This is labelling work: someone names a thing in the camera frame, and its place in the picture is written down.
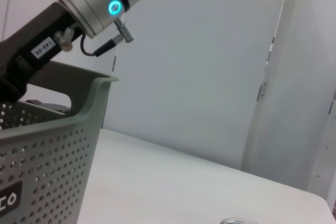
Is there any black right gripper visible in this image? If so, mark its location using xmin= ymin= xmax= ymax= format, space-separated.
xmin=0 ymin=1 xmax=85 ymax=103

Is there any glass teacup with black sleeve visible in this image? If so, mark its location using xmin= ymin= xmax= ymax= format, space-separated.
xmin=218 ymin=217 xmax=259 ymax=224

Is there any grey-green perforated storage bin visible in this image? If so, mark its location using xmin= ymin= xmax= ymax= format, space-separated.
xmin=0 ymin=60 xmax=120 ymax=224

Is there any silver right gripper fitting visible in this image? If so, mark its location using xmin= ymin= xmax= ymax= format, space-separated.
xmin=53 ymin=25 xmax=75 ymax=52

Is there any white hinged door panel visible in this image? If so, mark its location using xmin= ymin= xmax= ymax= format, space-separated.
xmin=240 ymin=0 xmax=336 ymax=210

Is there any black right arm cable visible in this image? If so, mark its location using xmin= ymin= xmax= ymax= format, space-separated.
xmin=79 ymin=15 xmax=135 ymax=58

